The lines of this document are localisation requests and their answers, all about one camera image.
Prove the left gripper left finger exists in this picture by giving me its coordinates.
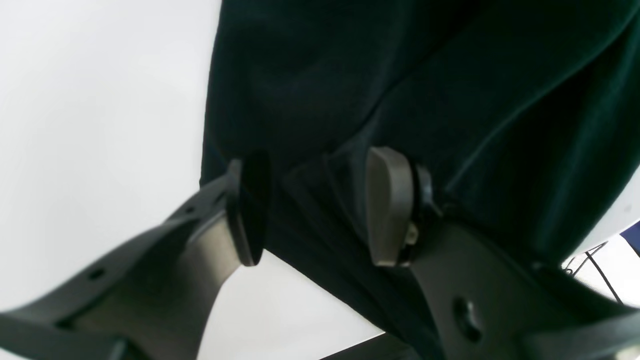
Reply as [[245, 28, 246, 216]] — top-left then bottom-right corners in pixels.
[[0, 152, 272, 360]]

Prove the black T-shirt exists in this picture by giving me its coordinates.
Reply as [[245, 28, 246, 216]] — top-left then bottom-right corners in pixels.
[[199, 0, 639, 360]]

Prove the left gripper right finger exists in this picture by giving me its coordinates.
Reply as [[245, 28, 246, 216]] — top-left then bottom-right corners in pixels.
[[365, 146, 639, 360]]

